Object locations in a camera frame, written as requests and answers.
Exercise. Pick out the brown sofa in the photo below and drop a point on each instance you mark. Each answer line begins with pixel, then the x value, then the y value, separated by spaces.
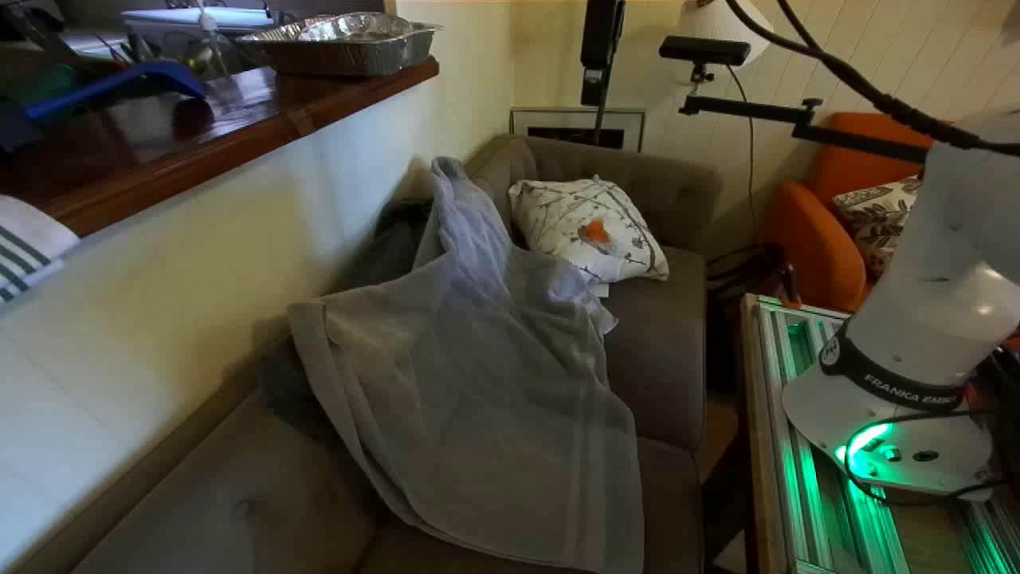
pixel 261 498

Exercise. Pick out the striped white cloth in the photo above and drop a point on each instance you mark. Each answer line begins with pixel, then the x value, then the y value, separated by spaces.
pixel 28 246

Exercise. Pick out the floral cushion on armchair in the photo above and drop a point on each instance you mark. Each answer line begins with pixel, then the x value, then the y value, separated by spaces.
pixel 876 219

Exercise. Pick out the black camera on stand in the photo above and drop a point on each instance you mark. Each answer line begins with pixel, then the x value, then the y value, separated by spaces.
pixel 706 50

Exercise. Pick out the white patterned cushion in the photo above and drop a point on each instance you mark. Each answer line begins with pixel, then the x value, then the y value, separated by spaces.
pixel 590 225

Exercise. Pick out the white lamp shade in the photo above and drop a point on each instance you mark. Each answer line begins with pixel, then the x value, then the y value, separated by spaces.
pixel 718 21

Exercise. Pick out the aluminium foil tray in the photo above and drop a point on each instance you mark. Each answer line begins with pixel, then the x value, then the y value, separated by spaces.
pixel 351 44

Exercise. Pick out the dark grey blanket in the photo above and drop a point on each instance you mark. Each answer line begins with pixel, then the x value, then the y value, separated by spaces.
pixel 387 256

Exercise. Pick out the aluminium frame robot table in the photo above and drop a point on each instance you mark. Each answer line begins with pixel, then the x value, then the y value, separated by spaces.
pixel 806 517

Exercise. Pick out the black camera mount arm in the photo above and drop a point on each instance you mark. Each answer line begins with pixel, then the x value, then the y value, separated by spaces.
pixel 805 129

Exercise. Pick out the grey towel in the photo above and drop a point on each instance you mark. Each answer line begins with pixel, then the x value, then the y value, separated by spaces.
pixel 475 398

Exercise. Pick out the orange armchair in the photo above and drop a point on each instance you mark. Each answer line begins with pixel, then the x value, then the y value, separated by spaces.
pixel 805 225

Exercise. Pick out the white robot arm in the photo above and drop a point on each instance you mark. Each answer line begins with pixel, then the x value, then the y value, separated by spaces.
pixel 886 392

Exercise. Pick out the wooden shelf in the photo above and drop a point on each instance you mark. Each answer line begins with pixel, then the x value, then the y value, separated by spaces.
pixel 113 164

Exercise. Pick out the blue plastic object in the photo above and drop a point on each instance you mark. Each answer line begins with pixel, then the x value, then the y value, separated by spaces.
pixel 162 74

